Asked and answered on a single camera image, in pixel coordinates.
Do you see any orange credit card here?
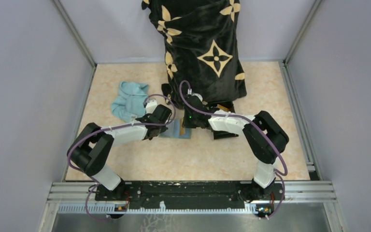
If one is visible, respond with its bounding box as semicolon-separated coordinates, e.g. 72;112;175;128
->
179;118;186;136

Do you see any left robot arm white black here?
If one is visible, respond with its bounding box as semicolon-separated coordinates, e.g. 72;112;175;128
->
67;104;172;200

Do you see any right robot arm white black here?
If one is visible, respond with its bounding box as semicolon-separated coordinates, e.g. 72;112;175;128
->
181;94;289;199

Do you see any black card tray box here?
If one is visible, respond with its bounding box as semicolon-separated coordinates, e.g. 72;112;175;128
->
209;101;238;140

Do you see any light blue cloth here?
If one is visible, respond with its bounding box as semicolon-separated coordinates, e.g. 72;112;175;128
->
111;81;149;123

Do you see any black beige flower-patterned blanket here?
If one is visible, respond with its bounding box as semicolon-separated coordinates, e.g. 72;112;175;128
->
141;0;247;108

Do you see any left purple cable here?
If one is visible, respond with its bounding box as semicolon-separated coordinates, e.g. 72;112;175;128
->
67;93;177;222

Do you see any purple cable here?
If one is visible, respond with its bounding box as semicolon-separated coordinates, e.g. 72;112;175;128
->
67;93;177;222
179;80;288;221

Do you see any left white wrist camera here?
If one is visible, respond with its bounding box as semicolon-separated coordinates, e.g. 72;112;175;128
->
144;99;158;114

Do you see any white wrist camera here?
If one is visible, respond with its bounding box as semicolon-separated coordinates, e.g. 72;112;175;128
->
144;99;158;114
190;92;203;102

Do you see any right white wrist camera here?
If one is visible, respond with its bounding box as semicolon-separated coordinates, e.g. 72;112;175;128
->
190;92;203;102

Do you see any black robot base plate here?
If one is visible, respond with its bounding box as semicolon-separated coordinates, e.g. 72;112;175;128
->
95;181;283;209

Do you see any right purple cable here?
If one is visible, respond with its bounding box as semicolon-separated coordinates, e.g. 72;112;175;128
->
179;80;288;221

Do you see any white slotted cable duct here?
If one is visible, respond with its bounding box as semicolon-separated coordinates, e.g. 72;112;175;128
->
57;202;264;215

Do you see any aluminium frame rail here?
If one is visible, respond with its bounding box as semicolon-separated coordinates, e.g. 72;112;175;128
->
47;181;337;203

